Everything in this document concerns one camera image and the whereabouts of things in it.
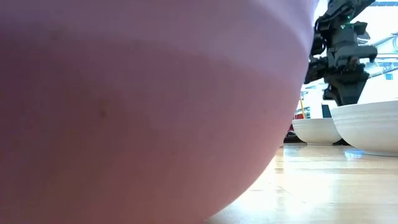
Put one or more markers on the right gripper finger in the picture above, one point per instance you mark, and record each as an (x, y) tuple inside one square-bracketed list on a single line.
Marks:
[(346, 88)]

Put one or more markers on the white ribbed bowl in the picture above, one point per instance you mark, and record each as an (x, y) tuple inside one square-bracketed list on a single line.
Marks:
[(315, 132), (370, 127)]

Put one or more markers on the pink bowl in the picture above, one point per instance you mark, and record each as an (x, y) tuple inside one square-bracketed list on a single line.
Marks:
[(140, 109)]

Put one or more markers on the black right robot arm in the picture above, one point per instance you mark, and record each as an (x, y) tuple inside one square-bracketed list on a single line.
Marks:
[(339, 9)]

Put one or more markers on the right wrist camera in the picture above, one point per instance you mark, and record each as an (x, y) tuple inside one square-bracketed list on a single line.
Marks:
[(315, 71)]

